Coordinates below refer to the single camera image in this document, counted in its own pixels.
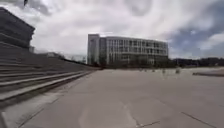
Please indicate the row of dark trees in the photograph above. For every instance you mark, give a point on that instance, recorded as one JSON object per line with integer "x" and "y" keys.
{"x": 200, "y": 62}

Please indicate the low dark planter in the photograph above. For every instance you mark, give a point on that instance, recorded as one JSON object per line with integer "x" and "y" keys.
{"x": 209, "y": 74}

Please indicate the grey paved plaza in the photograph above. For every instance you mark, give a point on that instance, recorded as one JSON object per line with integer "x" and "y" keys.
{"x": 133, "y": 96}

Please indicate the dark grey building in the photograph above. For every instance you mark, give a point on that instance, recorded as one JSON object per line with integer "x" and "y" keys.
{"x": 13, "y": 31}

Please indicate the wide grey stone steps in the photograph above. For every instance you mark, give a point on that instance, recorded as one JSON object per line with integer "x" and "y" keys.
{"x": 30, "y": 78}

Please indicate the large white glass building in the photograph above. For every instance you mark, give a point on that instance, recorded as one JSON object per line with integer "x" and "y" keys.
{"x": 130, "y": 48}

